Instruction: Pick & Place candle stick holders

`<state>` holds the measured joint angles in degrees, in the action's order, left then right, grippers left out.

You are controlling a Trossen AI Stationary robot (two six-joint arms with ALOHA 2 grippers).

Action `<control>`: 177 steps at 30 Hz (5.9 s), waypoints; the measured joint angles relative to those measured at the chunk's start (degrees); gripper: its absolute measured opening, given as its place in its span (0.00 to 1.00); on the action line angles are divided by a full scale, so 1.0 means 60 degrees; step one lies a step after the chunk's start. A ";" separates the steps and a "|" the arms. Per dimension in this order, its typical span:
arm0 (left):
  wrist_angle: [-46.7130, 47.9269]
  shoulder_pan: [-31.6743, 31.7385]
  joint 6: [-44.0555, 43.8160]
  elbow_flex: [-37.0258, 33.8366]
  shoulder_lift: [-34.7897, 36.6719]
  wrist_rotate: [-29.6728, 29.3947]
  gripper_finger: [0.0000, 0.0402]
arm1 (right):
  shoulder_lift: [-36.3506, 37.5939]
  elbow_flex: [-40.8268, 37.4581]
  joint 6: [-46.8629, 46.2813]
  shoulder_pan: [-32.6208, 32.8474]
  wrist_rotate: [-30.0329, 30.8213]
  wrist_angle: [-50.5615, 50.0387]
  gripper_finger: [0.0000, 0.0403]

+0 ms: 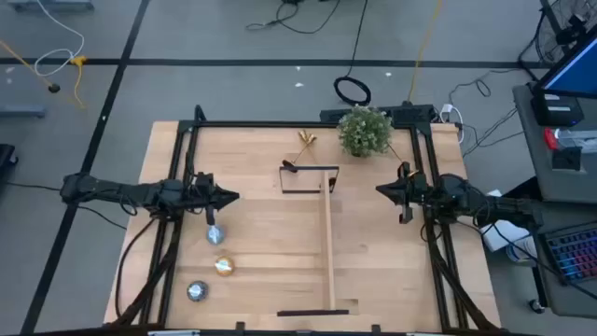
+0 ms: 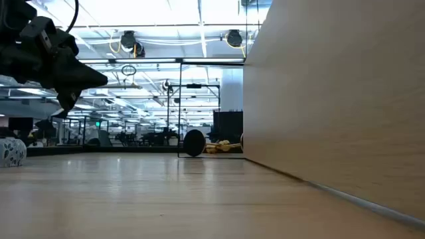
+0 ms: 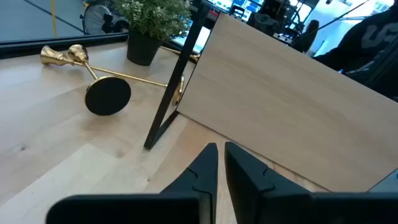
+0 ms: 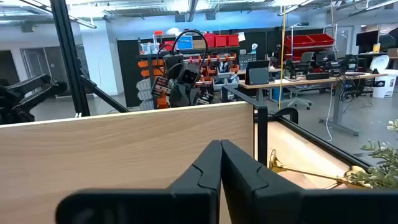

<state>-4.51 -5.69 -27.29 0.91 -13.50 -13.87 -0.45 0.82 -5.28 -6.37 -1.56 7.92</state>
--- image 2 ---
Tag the wooden shelf black metal legs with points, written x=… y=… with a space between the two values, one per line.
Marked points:
x=332 y=99

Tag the black cabinet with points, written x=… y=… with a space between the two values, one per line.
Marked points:
x=229 y=126

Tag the black monitor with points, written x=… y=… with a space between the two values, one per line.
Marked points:
x=20 y=123

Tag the black background station frame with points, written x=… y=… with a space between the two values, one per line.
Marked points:
x=193 y=85

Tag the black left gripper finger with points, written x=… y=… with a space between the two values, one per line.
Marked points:
x=70 y=98
x=79 y=76

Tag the white blue floral candle tin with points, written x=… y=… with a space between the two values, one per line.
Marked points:
x=11 y=152

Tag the photo softbox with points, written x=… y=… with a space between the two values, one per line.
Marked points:
x=59 y=115

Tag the black rig frame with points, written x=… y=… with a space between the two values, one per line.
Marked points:
x=113 y=60

